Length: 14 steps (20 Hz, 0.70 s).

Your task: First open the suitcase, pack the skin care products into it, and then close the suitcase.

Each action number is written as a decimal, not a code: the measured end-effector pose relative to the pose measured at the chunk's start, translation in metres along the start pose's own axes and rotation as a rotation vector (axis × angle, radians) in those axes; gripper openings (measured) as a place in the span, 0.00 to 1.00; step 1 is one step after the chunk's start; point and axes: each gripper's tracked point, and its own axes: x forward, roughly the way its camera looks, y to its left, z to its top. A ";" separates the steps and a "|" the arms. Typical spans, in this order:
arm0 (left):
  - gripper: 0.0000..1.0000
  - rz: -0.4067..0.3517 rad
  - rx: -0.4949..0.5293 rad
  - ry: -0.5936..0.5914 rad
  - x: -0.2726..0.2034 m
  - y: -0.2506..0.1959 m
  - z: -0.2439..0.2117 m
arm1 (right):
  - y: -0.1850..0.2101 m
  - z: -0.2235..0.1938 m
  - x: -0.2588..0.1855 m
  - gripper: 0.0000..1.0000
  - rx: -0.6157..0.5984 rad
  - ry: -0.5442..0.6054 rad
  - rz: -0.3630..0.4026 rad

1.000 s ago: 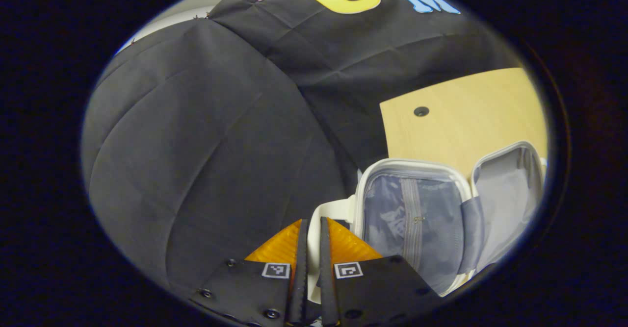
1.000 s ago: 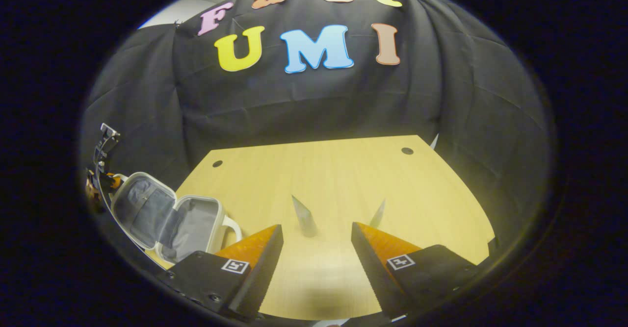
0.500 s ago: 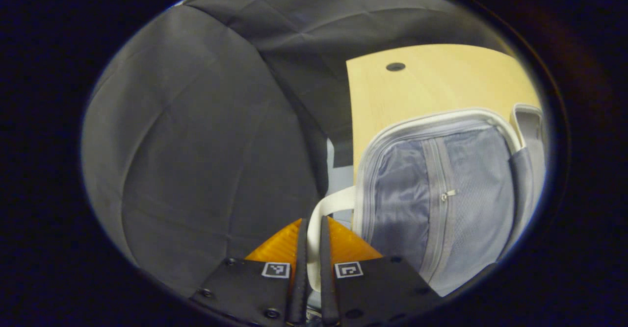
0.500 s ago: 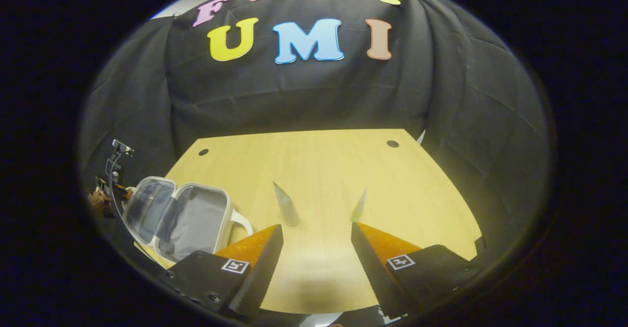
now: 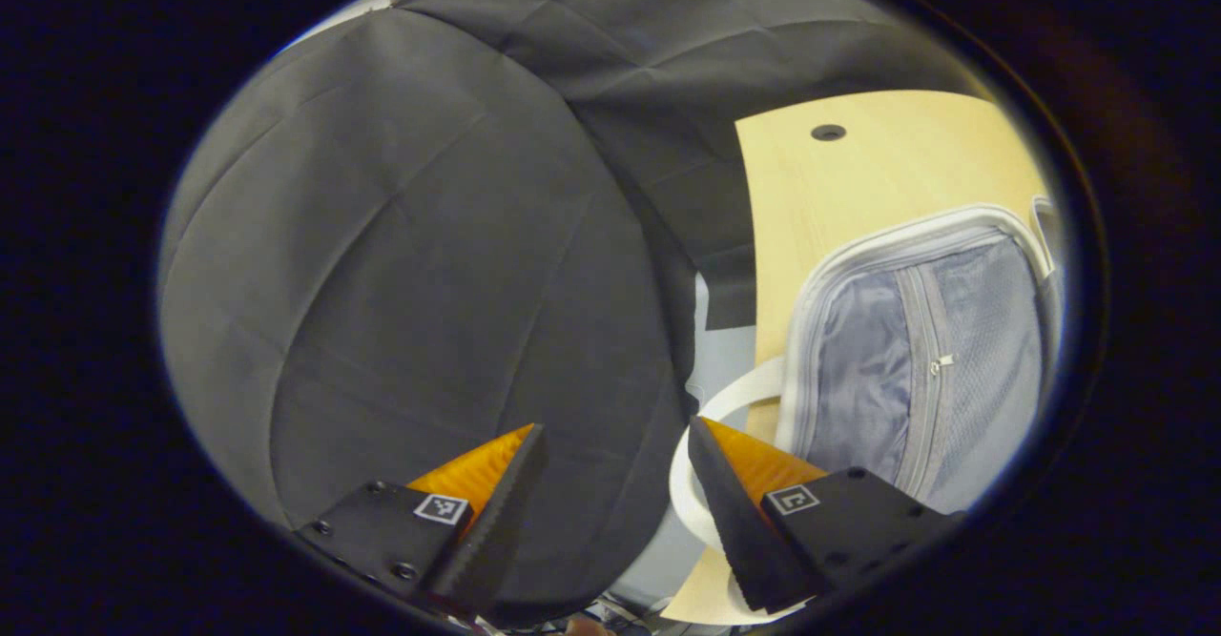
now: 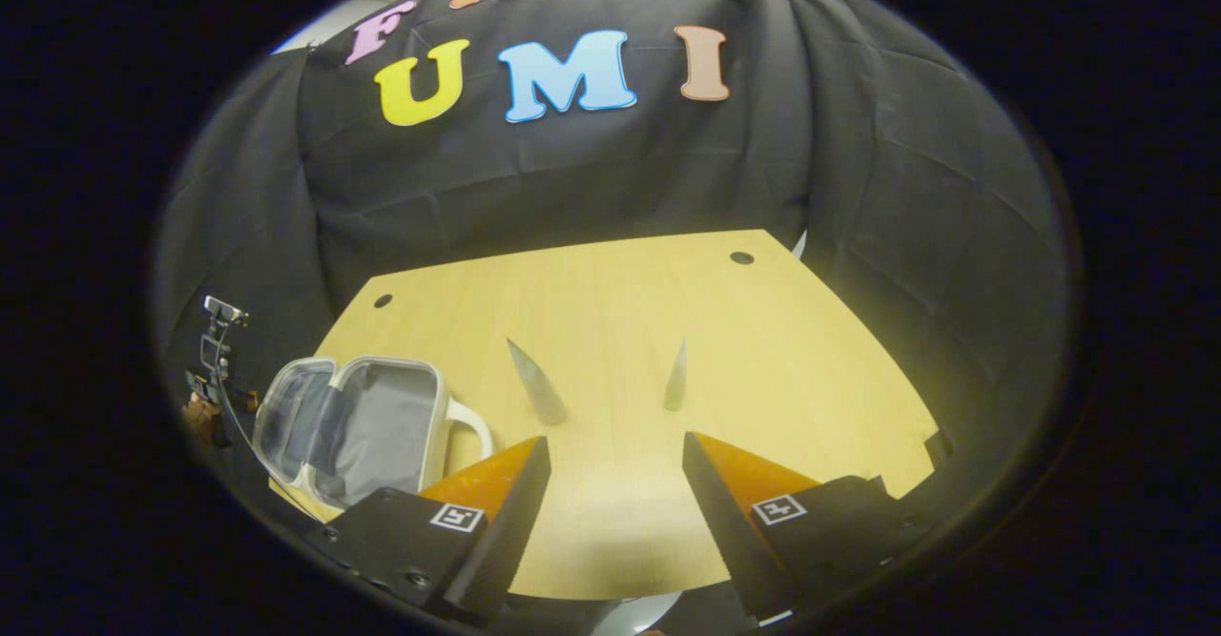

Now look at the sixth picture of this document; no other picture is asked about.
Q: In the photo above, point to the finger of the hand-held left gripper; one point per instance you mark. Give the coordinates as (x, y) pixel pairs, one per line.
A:
(202, 419)

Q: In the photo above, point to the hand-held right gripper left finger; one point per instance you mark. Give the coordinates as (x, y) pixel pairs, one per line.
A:
(515, 531)

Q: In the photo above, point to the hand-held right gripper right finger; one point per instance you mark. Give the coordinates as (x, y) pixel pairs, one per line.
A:
(720, 531)

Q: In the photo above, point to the wide white green tube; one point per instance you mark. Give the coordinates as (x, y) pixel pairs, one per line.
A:
(539, 390)

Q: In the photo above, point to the white suitcase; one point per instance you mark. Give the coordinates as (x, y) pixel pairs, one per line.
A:
(382, 426)

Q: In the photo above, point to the black backdrop cloth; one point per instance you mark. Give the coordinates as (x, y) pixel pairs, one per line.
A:
(572, 178)

